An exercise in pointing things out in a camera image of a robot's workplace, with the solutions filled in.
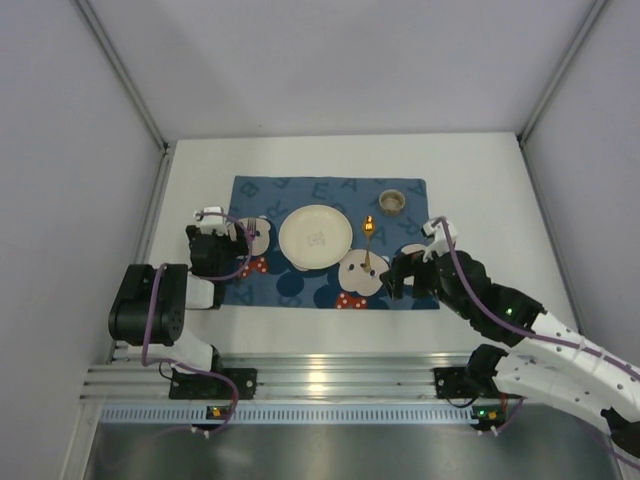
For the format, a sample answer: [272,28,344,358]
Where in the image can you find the white round plate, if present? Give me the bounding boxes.
[278,205,353,270]

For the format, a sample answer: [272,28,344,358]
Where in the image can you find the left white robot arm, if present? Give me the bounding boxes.
[108,214,252,376]

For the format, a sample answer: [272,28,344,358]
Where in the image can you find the gold spoon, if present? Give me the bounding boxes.
[362,215,376,273]

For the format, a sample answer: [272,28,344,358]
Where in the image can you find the blue bear print placemat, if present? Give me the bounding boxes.
[225,176,439,310]

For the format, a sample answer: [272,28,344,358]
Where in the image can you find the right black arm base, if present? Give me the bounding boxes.
[433,367,490,400]

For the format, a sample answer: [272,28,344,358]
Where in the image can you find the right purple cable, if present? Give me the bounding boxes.
[432,215,640,466]

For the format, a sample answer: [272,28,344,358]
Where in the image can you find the perforated white cable duct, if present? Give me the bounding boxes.
[100,403,504,425]

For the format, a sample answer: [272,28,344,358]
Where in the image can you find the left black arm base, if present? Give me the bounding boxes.
[168,368,258,400]

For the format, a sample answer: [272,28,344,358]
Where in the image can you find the aluminium frame post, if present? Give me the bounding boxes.
[70,0,169,154]
[516,0,611,147]

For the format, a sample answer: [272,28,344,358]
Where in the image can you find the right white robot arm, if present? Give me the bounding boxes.
[381,251,639,456]

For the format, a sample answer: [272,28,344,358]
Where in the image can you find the aluminium mounting rail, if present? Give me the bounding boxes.
[80,353,469,403]

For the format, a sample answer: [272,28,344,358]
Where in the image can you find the small grey ceramic cup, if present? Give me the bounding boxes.
[378,189,406,217]

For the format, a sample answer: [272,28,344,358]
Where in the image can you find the right aluminium frame post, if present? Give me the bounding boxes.
[516,0,611,147]

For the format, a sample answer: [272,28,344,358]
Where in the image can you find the left aluminium frame post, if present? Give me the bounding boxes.
[70,0,169,154]

